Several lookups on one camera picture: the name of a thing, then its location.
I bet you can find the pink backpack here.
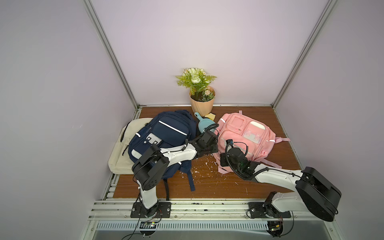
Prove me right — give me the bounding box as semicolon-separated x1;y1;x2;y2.
213;111;290;174

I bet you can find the navy blue backpack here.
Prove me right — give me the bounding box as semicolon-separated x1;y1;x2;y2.
127;109;199;192

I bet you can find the cream white backpack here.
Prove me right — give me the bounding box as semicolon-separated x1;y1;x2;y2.
108;118;152;175

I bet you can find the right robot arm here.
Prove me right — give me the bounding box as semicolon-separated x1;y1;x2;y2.
221;140;342;222

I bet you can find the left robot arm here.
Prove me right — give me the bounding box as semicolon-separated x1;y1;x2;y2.
132;123;219;213

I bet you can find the teal plastic paddle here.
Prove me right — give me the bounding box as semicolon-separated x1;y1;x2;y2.
194;112;215;133

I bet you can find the yellow sponge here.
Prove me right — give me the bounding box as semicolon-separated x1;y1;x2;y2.
205;113;216;121

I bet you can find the beige plant pot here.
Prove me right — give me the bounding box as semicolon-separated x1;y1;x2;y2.
189;87;216;116

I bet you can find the artificial green flowering plant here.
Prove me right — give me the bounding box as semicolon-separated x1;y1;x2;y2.
176;68;217;102

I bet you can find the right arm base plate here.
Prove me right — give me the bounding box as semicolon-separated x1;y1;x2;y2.
248;202;292;219

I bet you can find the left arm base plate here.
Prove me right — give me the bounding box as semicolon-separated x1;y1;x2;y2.
130;202;172;219

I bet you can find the aluminium front rail frame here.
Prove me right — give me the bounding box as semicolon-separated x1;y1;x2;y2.
80;198;344;240

